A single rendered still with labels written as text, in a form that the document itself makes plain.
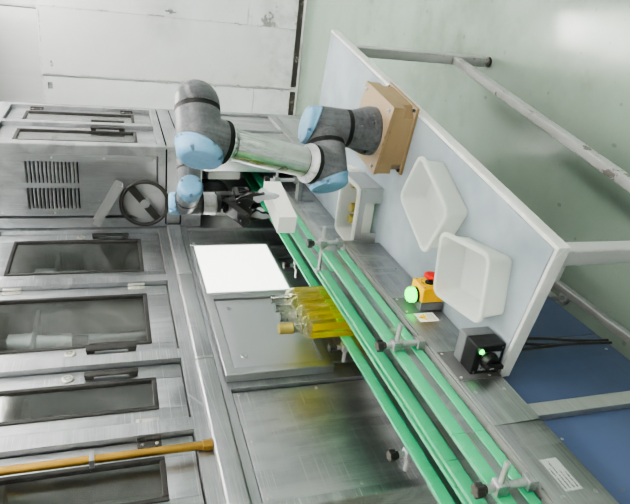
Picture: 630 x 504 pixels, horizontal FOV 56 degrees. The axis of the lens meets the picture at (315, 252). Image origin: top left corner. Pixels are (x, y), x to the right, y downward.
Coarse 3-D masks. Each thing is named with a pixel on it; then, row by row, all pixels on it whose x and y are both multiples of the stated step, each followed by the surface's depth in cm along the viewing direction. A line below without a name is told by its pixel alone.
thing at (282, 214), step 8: (264, 184) 209; (272, 184) 209; (280, 184) 210; (272, 192) 204; (280, 192) 205; (264, 200) 210; (272, 200) 200; (280, 200) 201; (288, 200) 201; (272, 208) 200; (280, 208) 196; (288, 208) 197; (272, 216) 200; (280, 216) 192; (288, 216) 193; (296, 216) 194; (280, 224) 193; (288, 224) 194; (280, 232) 195; (288, 232) 196
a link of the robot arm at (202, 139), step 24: (192, 120) 145; (216, 120) 148; (192, 144) 143; (216, 144) 145; (240, 144) 152; (264, 144) 157; (288, 144) 163; (312, 144) 170; (336, 144) 173; (264, 168) 162; (288, 168) 164; (312, 168) 167; (336, 168) 170; (312, 192) 175
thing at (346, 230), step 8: (352, 184) 203; (344, 192) 215; (352, 192) 215; (360, 192) 200; (344, 200) 216; (352, 200) 217; (344, 208) 217; (336, 216) 218; (344, 216) 219; (336, 224) 219; (344, 224) 220; (352, 224) 204; (344, 232) 216; (352, 232) 204
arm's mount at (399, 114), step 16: (368, 96) 188; (384, 96) 179; (400, 96) 182; (384, 112) 178; (400, 112) 174; (416, 112) 176; (384, 128) 178; (400, 128) 177; (384, 144) 179; (400, 144) 181; (368, 160) 187; (384, 160) 183; (400, 160) 184
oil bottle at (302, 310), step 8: (304, 304) 185; (312, 304) 185; (320, 304) 186; (328, 304) 186; (296, 312) 182; (304, 312) 181; (312, 312) 181; (320, 312) 182; (328, 312) 183; (336, 312) 184; (296, 320) 182
